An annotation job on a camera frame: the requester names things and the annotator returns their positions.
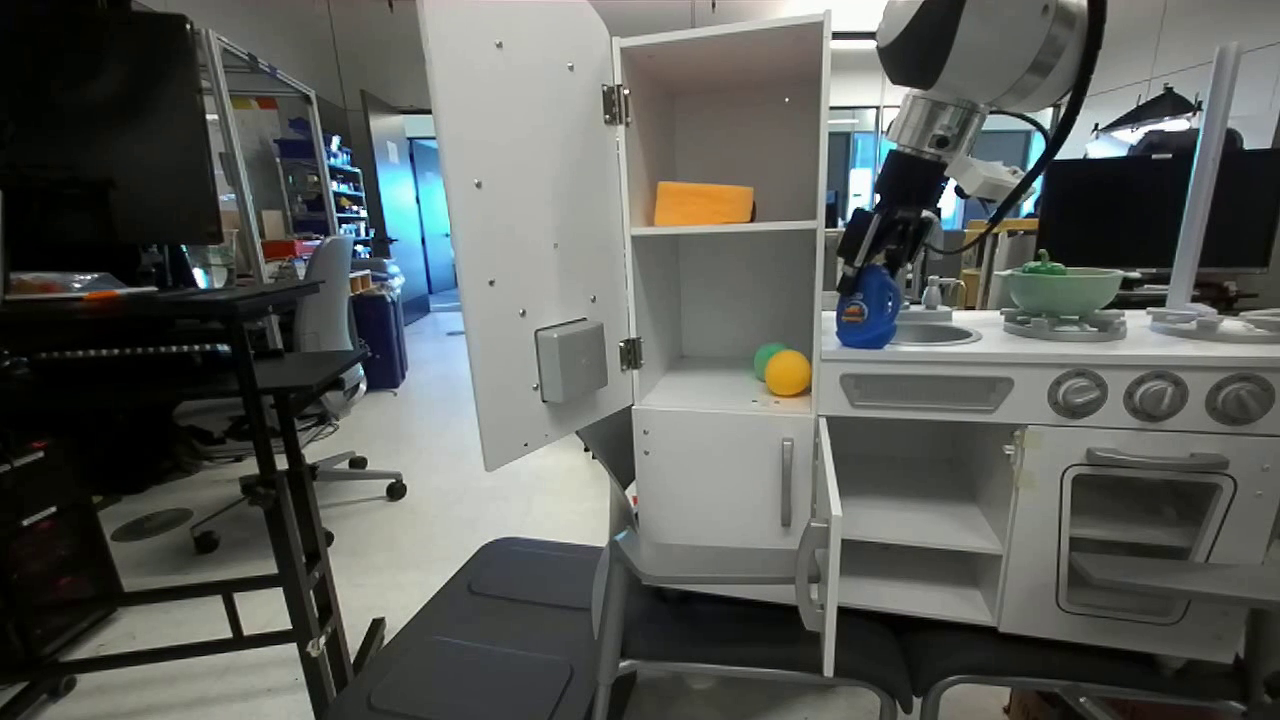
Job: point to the black platform table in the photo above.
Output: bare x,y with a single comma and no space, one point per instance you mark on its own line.
505,626

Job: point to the tall white cabinet door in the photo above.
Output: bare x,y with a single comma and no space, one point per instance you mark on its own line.
523,201

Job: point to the black desk cart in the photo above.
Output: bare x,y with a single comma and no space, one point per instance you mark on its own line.
307,370

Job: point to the orange toy block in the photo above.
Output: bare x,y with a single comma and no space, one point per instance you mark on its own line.
705,201

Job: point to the yellow toy ball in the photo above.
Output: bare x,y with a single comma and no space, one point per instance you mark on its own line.
788,373

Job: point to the wide black monitor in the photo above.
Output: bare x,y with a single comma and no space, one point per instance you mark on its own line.
1135,213

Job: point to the blue detergent bottle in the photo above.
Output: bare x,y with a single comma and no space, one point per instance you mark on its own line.
871,322

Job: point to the white toy kitchen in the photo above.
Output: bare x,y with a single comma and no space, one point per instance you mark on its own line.
934,361

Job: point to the green toy pepper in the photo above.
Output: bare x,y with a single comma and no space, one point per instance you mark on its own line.
1046,266

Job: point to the white office chair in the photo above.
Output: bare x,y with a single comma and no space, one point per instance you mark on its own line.
327,293

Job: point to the white oven door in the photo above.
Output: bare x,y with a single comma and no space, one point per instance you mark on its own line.
1145,534

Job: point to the white upright post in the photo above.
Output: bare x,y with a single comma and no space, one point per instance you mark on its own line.
1207,175

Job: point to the small white cabinet door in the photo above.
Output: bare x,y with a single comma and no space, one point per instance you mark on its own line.
824,547

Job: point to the wooden chair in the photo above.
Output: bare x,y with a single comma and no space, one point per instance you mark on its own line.
1003,266

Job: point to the grey sink basin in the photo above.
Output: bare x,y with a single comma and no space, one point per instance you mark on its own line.
941,333

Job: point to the grey burner grate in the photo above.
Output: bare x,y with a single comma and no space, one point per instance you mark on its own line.
1022,322
1184,322

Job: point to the green toy ball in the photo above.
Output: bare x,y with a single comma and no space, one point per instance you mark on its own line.
760,356

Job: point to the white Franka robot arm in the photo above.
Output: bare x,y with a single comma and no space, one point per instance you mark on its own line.
986,45

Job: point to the dark drawer unit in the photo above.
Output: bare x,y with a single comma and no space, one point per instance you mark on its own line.
55,561

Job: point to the grey stove knob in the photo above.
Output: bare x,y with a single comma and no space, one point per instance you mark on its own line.
1243,402
1158,396
1079,394

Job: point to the mint green toy pot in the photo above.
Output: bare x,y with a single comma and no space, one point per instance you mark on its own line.
1064,288

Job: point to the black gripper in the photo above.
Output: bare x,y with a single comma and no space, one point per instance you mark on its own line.
897,201

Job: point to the black computer monitor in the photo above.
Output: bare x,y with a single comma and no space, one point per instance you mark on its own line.
105,133

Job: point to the white whiteboard frame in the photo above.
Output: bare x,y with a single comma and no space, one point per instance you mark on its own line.
226,133

